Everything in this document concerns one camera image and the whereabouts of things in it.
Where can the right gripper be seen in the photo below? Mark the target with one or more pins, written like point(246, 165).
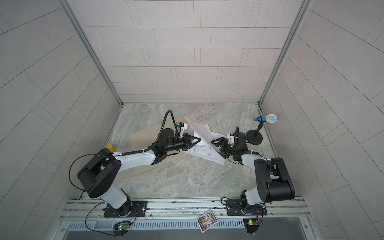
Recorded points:
point(224, 155)

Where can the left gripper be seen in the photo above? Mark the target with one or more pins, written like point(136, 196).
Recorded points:
point(186, 140)

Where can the drawing paper sheet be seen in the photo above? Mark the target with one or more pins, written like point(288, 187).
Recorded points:
point(206, 152)
point(203, 132)

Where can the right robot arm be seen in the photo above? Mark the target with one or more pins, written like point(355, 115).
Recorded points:
point(273, 180)

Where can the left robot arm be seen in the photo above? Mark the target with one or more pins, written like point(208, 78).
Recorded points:
point(98, 175)

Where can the blue yellow microphone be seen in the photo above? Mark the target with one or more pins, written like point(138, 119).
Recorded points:
point(270, 118)

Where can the yellow cylinder block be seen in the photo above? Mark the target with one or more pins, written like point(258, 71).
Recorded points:
point(111, 148)

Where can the colourful card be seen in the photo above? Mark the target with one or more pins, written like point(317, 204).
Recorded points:
point(207, 220)

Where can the right circuit board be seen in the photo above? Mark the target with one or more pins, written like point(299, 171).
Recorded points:
point(251, 225)

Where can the left green circuit board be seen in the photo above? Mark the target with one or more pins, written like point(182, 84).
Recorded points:
point(122, 226)

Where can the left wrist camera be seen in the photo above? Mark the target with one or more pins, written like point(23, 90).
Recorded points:
point(182, 127)

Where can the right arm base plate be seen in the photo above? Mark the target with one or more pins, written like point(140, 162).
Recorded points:
point(241, 208)

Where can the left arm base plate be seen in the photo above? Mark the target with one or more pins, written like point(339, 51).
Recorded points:
point(127, 210)

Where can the aluminium rail frame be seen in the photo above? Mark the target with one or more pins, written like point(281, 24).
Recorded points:
point(187, 208)

